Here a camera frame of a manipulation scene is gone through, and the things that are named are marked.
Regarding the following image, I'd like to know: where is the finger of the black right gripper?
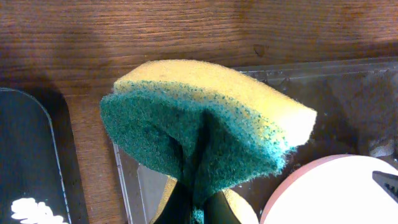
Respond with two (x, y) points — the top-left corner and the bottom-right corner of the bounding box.
(372, 171), (398, 203)

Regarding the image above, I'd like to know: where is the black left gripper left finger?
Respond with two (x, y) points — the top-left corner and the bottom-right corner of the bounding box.
(154, 182), (192, 224)

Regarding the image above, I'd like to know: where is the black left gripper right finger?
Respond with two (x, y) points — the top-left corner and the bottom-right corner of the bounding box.
(203, 191), (240, 224)

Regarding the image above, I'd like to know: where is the yellow green sponge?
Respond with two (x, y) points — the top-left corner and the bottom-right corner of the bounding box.
(100, 60), (317, 223)

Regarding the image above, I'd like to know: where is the brown serving tray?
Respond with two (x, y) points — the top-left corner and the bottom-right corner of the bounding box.
(112, 57), (398, 224)

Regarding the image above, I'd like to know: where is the black small tray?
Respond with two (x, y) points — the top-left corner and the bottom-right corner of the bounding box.
(1, 88), (71, 223)

